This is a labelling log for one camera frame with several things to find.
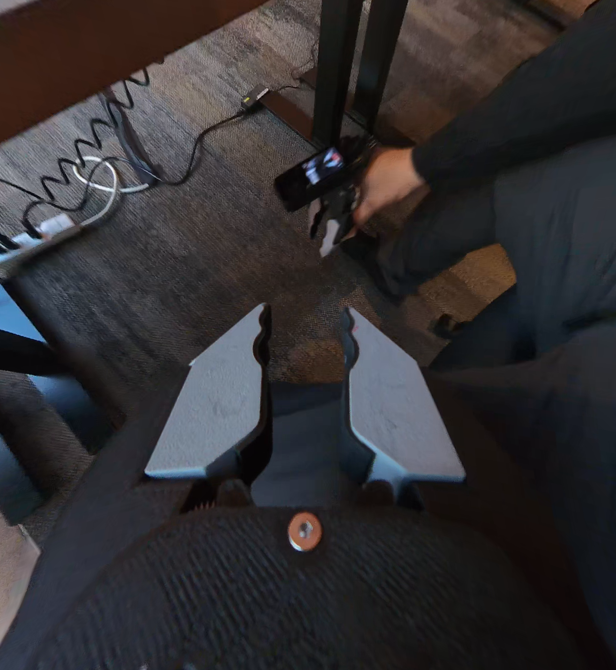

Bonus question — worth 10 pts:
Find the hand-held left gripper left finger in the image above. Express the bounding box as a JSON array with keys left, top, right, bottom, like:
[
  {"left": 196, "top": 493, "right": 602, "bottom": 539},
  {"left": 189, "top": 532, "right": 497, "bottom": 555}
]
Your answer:
[{"left": 145, "top": 303, "right": 273, "bottom": 481}]

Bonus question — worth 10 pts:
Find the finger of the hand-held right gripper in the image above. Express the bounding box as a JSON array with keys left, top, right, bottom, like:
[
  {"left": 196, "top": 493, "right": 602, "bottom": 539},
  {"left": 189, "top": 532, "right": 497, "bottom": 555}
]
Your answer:
[
  {"left": 308, "top": 195, "right": 335, "bottom": 239},
  {"left": 320, "top": 211, "right": 359, "bottom": 258}
]

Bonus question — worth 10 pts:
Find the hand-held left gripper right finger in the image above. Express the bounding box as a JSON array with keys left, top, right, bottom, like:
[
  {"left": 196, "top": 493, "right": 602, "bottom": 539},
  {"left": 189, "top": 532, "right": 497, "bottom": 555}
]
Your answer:
[{"left": 338, "top": 306, "right": 467, "bottom": 485}]

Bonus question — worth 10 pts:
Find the person's right forearm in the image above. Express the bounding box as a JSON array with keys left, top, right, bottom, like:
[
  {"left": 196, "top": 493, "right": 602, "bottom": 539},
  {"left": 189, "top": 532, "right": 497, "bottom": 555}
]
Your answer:
[{"left": 412, "top": 0, "right": 616, "bottom": 197}]

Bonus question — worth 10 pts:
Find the black desk leg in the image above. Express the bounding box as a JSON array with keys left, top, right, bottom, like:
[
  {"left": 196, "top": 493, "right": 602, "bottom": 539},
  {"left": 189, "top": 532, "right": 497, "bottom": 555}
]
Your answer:
[{"left": 258, "top": 0, "right": 411, "bottom": 152}]

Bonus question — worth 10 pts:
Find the person's right hand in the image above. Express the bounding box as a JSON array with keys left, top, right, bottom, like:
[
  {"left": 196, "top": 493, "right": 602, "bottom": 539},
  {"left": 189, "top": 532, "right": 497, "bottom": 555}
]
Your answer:
[{"left": 354, "top": 147, "right": 429, "bottom": 237}]

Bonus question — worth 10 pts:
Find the white power strip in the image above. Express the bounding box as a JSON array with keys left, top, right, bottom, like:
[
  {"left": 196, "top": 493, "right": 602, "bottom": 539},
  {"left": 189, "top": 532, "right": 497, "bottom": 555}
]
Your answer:
[{"left": 0, "top": 214, "right": 81, "bottom": 275}]

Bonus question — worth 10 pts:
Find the thin black cable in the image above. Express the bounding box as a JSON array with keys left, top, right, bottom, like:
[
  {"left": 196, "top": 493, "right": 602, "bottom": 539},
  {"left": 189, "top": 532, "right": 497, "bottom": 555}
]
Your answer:
[{"left": 146, "top": 105, "right": 248, "bottom": 187}]

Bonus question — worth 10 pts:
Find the black cable sleeve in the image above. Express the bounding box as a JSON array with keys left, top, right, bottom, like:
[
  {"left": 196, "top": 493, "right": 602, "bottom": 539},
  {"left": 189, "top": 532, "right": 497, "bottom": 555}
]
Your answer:
[{"left": 101, "top": 89, "right": 163, "bottom": 187}]

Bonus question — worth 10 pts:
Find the white cable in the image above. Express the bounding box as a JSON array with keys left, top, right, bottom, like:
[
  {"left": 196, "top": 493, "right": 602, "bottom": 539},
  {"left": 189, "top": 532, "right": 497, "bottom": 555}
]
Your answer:
[{"left": 74, "top": 155, "right": 151, "bottom": 227}]

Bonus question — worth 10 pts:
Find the black coiled cable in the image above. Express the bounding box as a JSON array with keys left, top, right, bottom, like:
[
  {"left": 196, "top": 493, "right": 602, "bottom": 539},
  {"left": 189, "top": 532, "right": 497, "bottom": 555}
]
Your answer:
[{"left": 24, "top": 68, "right": 153, "bottom": 223}]

